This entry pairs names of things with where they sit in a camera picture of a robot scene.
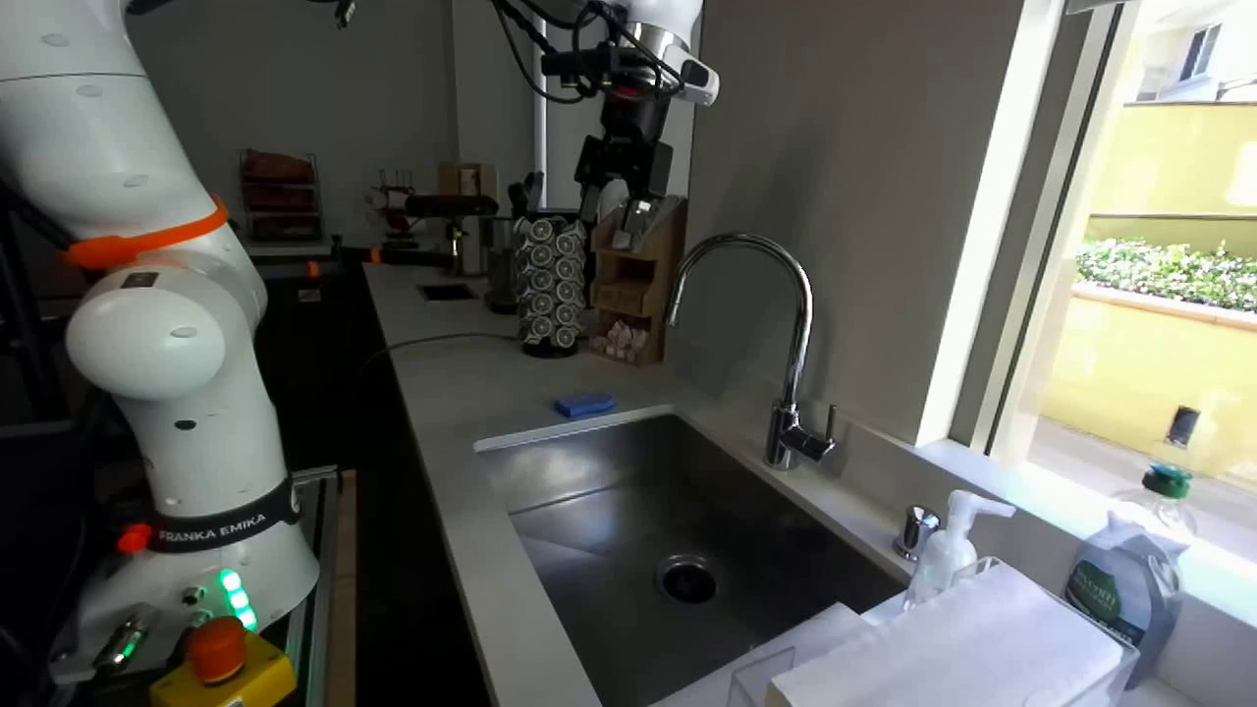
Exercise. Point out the chrome sink button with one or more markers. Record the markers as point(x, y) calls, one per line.
point(916, 528)

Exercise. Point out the white folded paper towel stack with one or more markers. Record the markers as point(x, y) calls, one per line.
point(988, 642)

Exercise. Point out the black coffee machine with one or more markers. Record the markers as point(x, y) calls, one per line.
point(445, 227)

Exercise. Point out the clear green-label dish soap bottle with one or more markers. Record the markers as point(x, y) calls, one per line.
point(1130, 572)

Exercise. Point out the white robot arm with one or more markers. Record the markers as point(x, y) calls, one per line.
point(167, 327)

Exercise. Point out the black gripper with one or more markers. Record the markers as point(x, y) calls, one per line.
point(628, 153)

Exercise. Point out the stainless steel sink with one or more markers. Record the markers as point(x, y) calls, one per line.
point(666, 557)

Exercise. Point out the blue sponge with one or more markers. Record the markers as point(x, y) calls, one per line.
point(581, 405)

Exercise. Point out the wooden condiment organizer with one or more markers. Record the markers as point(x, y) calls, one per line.
point(632, 284)

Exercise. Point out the clear plastic container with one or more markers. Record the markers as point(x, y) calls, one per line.
point(750, 680)

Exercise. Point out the clear pump soap bottle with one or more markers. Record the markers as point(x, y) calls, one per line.
point(948, 552)

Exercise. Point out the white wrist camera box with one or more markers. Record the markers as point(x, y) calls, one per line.
point(670, 65)

